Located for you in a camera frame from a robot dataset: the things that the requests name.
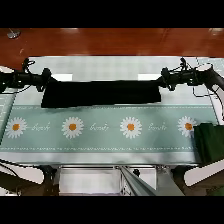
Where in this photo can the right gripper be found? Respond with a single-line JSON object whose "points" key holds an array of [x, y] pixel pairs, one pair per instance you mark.
{"points": [[167, 79]]}

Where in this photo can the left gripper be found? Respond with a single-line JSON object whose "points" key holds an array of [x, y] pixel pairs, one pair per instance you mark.
{"points": [[45, 78]]}

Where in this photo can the black garment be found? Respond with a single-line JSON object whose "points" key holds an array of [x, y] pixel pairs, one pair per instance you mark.
{"points": [[100, 93]]}

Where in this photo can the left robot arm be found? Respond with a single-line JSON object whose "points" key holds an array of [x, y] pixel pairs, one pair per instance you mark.
{"points": [[20, 78]]}

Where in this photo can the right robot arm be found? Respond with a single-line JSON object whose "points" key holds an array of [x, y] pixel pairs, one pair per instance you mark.
{"points": [[213, 77]]}

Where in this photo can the dark green garment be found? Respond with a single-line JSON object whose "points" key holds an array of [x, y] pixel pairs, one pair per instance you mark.
{"points": [[210, 141]]}

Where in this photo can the silver frame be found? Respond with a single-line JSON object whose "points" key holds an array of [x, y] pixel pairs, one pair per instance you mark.
{"points": [[140, 183]]}

